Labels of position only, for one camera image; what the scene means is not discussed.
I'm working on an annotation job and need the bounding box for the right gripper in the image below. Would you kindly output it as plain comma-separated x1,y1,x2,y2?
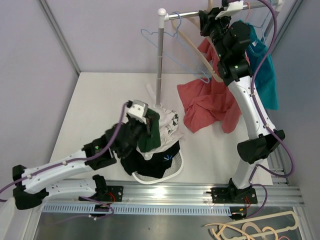
198,8,232,61

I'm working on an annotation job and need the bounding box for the beige wooden hanger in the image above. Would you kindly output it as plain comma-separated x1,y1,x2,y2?
170,0,223,83

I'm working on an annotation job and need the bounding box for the white t shirt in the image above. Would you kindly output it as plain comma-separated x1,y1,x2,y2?
141,105,184,161

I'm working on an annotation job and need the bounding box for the light blue wire hanger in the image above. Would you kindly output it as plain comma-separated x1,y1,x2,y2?
140,18,211,84

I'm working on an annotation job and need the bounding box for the black t shirt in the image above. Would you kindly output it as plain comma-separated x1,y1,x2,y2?
120,141,180,179

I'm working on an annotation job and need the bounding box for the salmon pink shirt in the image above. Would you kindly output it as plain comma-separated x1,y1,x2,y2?
176,37,243,134

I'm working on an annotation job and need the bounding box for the teal t shirt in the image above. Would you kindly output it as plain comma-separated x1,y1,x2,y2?
246,24,279,110

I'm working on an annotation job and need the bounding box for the green and grey shirt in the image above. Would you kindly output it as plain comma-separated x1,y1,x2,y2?
137,108,161,153

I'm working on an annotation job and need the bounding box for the pink wire hanger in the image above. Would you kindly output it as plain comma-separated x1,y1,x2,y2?
244,1,251,23

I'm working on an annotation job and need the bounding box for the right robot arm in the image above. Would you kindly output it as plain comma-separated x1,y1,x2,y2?
198,7,285,203

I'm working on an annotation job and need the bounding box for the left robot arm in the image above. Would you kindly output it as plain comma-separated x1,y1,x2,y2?
12,115,157,210

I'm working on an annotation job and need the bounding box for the white perforated basket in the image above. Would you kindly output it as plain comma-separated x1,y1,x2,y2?
131,147,185,185

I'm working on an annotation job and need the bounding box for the metal clothes rack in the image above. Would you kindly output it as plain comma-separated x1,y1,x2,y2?
141,0,285,108

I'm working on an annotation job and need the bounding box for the beige hangers pile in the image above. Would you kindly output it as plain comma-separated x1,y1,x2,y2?
204,210,299,240

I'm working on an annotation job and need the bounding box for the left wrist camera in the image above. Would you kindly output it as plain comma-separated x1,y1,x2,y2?
127,100,149,125

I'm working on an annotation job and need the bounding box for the blue wire hanger right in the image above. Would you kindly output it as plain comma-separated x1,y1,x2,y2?
259,11,273,45

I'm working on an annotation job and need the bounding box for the aluminium mounting rail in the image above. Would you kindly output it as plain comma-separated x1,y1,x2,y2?
32,177,305,208

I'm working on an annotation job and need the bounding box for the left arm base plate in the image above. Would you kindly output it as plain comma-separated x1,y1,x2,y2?
88,185,124,203

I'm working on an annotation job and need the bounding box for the white slotted cable duct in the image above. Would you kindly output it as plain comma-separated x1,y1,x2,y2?
42,203,232,216

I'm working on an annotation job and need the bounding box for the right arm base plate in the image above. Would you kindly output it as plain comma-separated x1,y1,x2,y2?
206,186,258,204

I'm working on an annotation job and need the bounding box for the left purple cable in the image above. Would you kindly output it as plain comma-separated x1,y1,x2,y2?
0,104,130,203

